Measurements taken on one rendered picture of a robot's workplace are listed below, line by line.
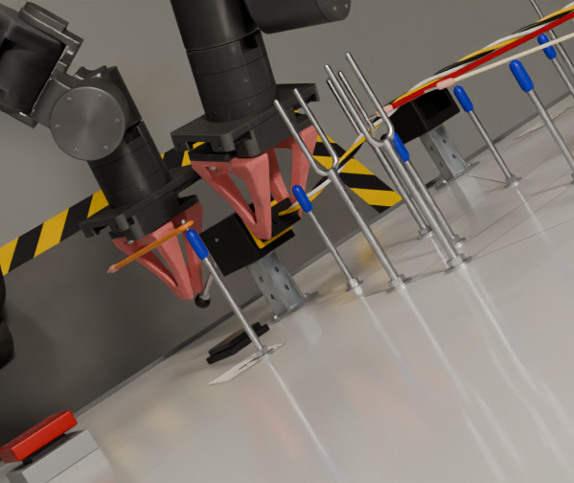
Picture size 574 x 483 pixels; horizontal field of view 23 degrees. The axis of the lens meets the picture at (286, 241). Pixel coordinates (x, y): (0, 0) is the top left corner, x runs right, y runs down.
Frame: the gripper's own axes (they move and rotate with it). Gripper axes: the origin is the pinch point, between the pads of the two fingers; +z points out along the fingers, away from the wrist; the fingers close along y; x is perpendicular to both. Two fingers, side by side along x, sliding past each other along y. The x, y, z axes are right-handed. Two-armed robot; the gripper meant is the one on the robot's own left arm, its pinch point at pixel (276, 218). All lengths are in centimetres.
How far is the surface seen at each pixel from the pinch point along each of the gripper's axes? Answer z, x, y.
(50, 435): 6.1, 3.0, -23.1
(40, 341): 53, 125, 47
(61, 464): 8.0, 2.0, -23.6
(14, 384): 56, 122, 38
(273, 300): 6.8, 2.0, -1.0
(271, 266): 4.8, 3.1, 0.7
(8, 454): 6.7, 5.4, -25.4
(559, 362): -13, -50, -32
